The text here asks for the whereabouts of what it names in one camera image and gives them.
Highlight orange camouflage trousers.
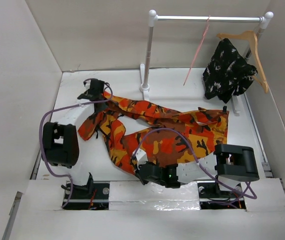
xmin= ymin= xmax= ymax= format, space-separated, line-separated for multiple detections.
xmin=78 ymin=92 xmax=229 ymax=175

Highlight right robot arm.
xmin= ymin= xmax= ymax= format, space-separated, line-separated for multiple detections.
xmin=132 ymin=144 xmax=260 ymax=197

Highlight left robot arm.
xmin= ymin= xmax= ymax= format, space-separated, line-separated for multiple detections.
xmin=41 ymin=78 xmax=110 ymax=199

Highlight wooden hanger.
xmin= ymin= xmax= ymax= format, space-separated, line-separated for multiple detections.
xmin=216 ymin=30 xmax=269 ymax=94

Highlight white clothes rack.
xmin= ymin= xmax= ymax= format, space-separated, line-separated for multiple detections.
xmin=139 ymin=9 xmax=275 ymax=117

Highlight black white patterned garment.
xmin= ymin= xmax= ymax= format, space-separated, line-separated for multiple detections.
xmin=202 ymin=38 xmax=258 ymax=103

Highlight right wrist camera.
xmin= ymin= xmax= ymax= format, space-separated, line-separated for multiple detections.
xmin=132 ymin=148 xmax=148 ymax=169

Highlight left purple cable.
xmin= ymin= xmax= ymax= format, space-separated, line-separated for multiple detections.
xmin=39 ymin=78 xmax=114 ymax=208

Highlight purple cable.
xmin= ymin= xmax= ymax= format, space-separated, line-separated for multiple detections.
xmin=132 ymin=127 xmax=258 ymax=200
xmin=39 ymin=78 xmax=114 ymax=208

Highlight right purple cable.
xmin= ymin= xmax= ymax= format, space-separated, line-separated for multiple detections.
xmin=132 ymin=127 xmax=258 ymax=200

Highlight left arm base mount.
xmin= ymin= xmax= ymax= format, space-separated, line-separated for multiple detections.
xmin=63 ymin=181 xmax=110 ymax=211

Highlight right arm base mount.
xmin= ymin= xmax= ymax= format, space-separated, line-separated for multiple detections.
xmin=197 ymin=181 xmax=246 ymax=210

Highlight pink wire hanger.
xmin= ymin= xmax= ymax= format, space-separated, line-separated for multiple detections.
xmin=183 ymin=15 xmax=211 ymax=86

